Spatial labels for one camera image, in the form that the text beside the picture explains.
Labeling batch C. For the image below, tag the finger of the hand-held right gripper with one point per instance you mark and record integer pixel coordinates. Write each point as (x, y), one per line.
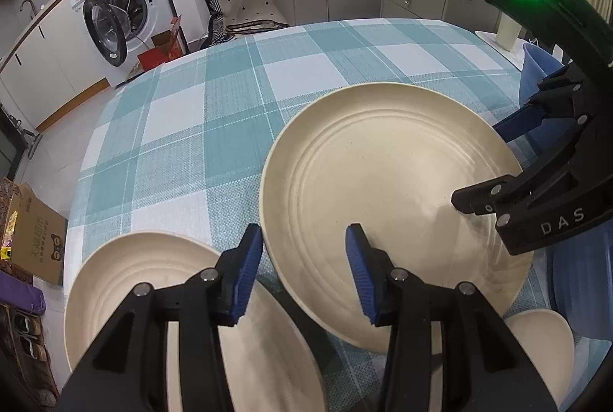
(515, 122)
(483, 199)

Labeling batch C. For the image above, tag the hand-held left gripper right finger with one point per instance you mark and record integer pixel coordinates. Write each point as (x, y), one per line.
(361, 268)

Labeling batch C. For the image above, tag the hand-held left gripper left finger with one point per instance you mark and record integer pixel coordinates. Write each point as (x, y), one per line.
(246, 268)

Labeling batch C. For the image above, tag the cream round plate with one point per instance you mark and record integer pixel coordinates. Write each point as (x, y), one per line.
(383, 172)
(110, 268)
(541, 345)

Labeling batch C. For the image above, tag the cream cup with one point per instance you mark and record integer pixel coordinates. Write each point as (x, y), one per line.
(506, 34)

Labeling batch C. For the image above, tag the white side table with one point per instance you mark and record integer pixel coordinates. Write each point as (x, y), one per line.
(488, 39)

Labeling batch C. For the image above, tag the teal white checked tablecloth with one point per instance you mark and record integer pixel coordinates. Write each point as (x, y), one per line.
(191, 129)

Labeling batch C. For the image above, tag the brown cardboard box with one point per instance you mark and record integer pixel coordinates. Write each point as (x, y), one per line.
(33, 239)

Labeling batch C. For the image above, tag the purple bag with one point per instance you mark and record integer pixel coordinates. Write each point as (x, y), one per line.
(19, 292)

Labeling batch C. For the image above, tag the red cardboard box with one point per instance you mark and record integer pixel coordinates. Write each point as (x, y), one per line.
(158, 55)

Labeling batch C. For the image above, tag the shoe rack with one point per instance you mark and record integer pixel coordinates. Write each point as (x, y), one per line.
(24, 335)

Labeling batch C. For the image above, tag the yellow packet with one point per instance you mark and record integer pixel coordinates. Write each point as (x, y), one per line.
(9, 232)

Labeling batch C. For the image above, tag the white kitchen cabinet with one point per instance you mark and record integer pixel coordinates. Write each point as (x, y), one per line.
(57, 48)

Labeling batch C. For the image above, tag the chrome faucet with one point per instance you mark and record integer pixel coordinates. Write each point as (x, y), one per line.
(24, 3)

